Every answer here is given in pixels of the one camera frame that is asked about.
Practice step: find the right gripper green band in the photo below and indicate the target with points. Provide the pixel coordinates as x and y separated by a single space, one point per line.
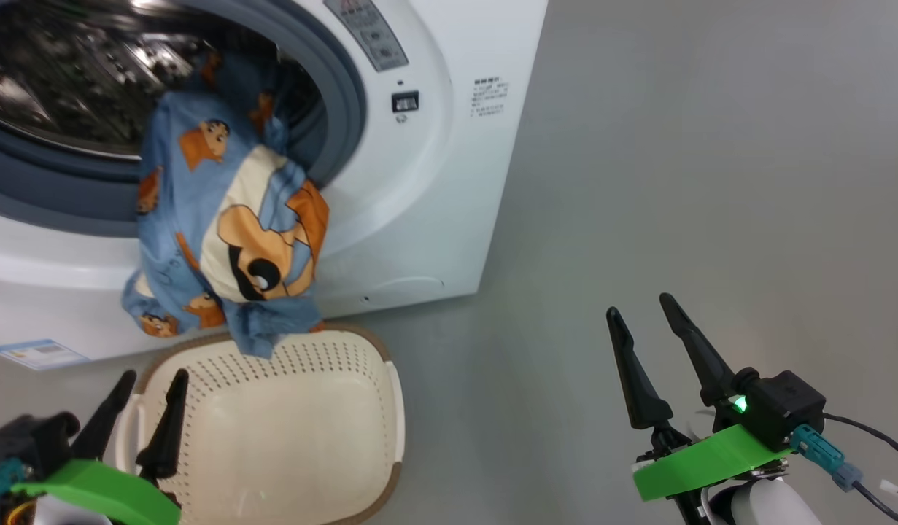
704 459

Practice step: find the round white filter cover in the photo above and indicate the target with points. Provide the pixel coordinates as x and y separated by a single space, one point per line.
405 288

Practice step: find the stainless steel washing machine drum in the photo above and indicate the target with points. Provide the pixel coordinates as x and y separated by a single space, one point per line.
69 80

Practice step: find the grey warning sticker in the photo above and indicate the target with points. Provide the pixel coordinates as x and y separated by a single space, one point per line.
368 33

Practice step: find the right wrist teal connector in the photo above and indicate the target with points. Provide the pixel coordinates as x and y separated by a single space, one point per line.
817 448

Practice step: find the blue cartoon print garment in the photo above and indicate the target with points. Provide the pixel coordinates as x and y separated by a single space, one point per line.
237 80
186 197

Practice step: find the cream laundry basket brown rim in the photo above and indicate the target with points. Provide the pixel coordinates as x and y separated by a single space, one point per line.
288 437

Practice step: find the blue energy label sticker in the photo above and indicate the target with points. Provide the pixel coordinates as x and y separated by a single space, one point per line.
36 354

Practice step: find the small printed text label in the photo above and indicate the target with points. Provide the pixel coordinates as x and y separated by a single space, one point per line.
490 97

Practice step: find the wrist teal connector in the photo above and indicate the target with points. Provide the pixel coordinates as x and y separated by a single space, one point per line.
2 480
817 448

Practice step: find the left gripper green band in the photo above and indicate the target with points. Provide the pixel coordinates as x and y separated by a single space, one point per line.
91 492

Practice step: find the left wrist teal connector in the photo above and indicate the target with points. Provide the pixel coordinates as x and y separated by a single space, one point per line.
2 480

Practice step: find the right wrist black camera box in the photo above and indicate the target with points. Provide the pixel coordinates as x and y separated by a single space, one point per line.
784 408

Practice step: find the white front-load washing machine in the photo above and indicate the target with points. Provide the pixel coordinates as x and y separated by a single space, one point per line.
456 182

